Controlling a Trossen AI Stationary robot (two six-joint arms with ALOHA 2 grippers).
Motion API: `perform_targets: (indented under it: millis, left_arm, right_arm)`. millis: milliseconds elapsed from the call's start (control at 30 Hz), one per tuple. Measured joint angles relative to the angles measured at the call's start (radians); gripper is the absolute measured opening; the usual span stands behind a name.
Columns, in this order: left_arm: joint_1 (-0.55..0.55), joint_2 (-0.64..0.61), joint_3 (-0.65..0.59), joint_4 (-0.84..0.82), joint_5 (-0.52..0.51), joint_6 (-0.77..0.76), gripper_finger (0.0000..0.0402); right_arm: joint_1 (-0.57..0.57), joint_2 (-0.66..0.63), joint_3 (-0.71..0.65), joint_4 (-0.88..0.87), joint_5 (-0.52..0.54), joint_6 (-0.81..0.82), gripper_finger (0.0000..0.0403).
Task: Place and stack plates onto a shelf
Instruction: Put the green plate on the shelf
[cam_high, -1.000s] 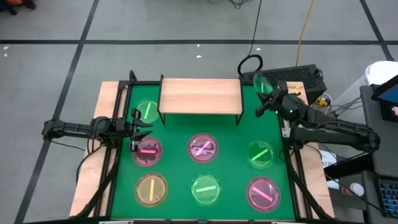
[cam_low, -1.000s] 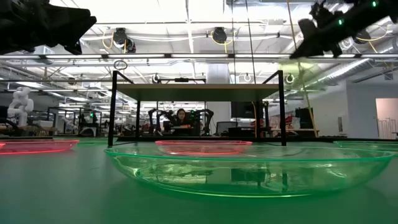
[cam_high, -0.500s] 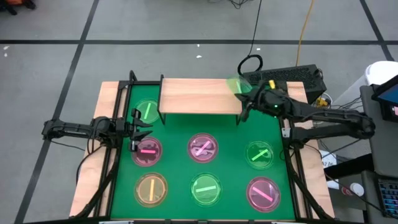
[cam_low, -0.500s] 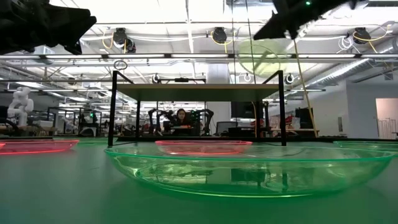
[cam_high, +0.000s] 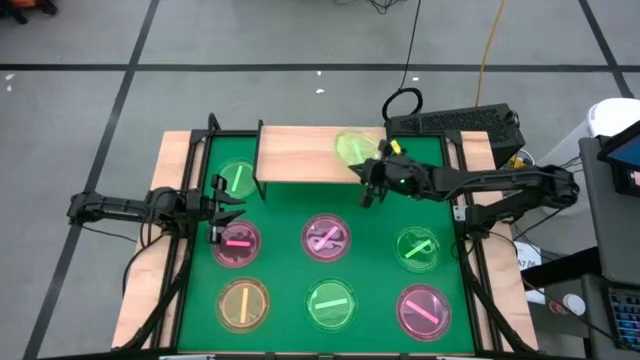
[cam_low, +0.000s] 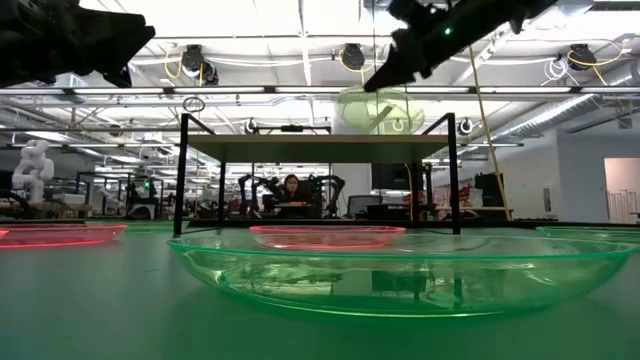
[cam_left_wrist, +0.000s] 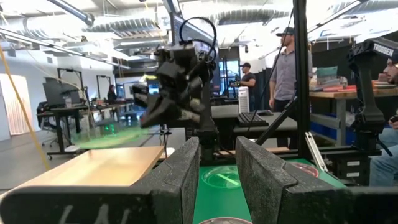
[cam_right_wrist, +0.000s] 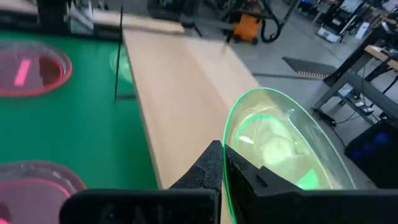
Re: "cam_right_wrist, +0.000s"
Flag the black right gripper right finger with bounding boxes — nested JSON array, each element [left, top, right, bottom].
[[223, 144, 398, 224]]

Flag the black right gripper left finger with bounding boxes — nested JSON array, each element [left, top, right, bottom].
[[58, 139, 223, 224]]

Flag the transparent pink plastic plate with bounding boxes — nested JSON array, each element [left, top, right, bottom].
[[0, 160, 87, 224], [0, 39, 73, 98]]

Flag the black power strip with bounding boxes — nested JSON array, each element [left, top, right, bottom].
[[312, 107, 337, 127]]

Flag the green table mat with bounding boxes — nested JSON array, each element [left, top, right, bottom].
[[0, 29, 159, 190]]

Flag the wooden desk black legs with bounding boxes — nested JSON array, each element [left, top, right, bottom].
[[312, 18, 398, 125]]

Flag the black floor mat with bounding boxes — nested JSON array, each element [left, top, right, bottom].
[[282, 57, 338, 79]]

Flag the white box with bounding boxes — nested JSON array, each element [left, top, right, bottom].
[[317, 27, 341, 43]]

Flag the orange black shop vacuum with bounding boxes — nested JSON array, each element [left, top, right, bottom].
[[222, 0, 287, 44]]

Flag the black aluminium table frame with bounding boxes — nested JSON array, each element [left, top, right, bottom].
[[0, 12, 124, 43]]

